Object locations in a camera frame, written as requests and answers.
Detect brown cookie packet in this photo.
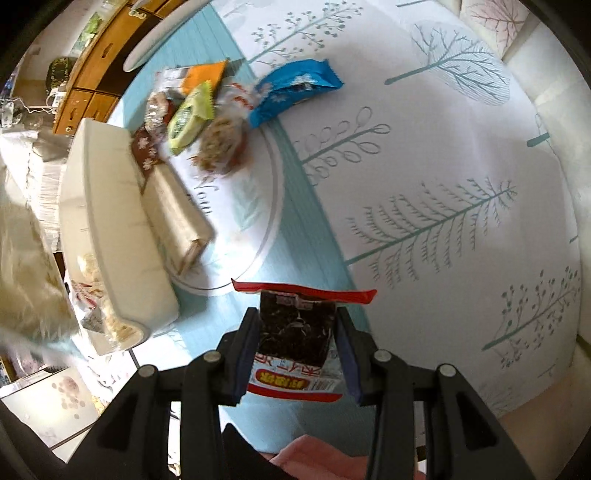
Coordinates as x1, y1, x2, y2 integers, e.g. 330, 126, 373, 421
144, 91, 178, 134

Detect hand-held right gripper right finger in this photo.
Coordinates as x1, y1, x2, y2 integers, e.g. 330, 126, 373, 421
335, 307, 536, 480

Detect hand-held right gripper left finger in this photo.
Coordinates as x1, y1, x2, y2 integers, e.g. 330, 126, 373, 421
69, 307, 263, 480

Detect long beige cracker packet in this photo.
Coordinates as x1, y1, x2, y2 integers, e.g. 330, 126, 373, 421
141, 161, 214, 277

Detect white red-striped snack packet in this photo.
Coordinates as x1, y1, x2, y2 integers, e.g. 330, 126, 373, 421
69, 277, 105, 333

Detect teal tree-print tablecloth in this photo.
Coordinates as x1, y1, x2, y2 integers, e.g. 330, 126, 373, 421
92, 0, 583, 457

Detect white leaf-print curtain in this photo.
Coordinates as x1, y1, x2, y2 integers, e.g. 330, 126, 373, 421
436, 0, 589, 250

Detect clear red-print nut packet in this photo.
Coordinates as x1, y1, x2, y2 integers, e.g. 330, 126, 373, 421
191, 83, 259, 176

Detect grey office chair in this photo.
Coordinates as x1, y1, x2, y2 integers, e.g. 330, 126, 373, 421
124, 0, 218, 72

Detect orange and white snack packet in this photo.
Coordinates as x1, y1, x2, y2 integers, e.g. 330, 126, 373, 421
154, 60, 230, 95

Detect brown snowflake snack packet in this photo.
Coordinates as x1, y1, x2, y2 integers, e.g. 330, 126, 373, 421
130, 127, 162, 183

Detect large white snack packet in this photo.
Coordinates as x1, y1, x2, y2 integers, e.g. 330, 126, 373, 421
0, 185, 81, 344

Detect white plastic storage box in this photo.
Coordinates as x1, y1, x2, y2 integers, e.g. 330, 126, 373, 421
59, 117, 180, 356

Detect dark patterned pouch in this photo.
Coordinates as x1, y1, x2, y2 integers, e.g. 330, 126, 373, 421
46, 56, 77, 88

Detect blue snack packet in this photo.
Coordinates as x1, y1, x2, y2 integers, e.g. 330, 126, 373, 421
248, 59, 345, 129

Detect pink cloth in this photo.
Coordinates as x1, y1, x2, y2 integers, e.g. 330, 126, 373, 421
259, 434, 426, 480

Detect wooden desk with drawers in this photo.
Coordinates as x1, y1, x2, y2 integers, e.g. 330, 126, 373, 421
51, 0, 185, 137

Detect small red-white wrapper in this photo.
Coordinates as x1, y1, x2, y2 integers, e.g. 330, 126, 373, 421
231, 278, 378, 403

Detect green snack packet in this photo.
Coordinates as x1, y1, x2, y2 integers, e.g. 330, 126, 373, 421
166, 80, 214, 157

